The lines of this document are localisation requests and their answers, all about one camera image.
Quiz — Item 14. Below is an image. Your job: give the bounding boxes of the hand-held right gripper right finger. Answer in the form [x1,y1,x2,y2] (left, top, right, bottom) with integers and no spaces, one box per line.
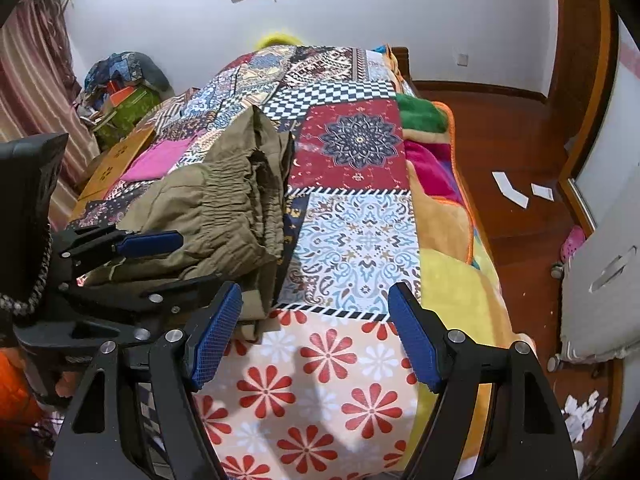
[387,282,583,480]

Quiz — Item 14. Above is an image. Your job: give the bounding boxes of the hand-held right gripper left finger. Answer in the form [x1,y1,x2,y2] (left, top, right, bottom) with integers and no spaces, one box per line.
[48,281,244,480]

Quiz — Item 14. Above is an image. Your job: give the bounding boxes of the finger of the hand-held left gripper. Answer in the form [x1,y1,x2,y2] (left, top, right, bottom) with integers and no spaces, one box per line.
[50,224,185,271]
[59,275,225,322]

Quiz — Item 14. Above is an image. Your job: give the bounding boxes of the olive khaki pants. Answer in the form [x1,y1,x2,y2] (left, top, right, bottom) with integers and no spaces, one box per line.
[82,105,297,343]

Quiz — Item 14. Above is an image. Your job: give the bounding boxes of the pink cloth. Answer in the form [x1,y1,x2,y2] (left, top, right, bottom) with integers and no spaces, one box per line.
[122,139,193,181]

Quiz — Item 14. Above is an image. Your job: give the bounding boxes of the striped curtain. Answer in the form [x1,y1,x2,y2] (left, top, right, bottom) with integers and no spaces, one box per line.
[0,0,101,231]

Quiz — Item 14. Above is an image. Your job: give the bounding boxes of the patchwork printed blanket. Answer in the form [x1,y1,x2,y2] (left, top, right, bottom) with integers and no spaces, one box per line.
[70,45,426,480]

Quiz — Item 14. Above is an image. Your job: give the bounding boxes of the green box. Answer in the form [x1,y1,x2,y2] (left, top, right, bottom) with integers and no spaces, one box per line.
[95,87,163,148]

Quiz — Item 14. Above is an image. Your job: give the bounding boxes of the colourful fleece blanket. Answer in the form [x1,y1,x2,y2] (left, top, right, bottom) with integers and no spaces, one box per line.
[370,42,538,480]

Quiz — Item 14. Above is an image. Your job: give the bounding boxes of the pile of clothes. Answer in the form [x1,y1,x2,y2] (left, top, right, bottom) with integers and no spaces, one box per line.
[82,51,173,106]

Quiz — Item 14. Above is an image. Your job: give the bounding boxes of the orange cloth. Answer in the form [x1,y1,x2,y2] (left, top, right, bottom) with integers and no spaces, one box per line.
[0,345,56,461]

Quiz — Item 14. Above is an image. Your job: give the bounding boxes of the large white paper piece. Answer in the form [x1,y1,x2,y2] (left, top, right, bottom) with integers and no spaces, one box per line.
[491,171,530,210]

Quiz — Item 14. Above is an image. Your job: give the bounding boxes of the heap of white paper scraps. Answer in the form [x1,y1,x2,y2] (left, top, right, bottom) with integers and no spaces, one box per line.
[562,390,608,443]

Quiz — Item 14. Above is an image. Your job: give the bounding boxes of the pink slipper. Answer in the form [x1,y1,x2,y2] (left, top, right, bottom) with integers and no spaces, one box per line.
[560,225,586,263]

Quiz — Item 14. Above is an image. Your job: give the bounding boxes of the grey wheeled case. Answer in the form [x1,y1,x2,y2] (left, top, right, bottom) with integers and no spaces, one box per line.
[547,225,640,376]

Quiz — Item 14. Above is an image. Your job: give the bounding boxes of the yellow plush item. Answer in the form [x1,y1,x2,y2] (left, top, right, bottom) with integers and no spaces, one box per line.
[257,31,303,50]

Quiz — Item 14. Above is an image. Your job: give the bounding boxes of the wooden bed footboard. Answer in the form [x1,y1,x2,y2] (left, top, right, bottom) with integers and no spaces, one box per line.
[390,46,416,96]

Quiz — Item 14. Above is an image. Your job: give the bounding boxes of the wooden wardrobe with sliding doors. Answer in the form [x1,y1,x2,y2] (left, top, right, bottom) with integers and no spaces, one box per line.
[550,0,640,241]

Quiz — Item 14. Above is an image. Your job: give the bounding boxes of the braided cord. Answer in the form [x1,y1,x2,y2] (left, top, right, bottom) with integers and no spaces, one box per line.
[0,230,54,317]

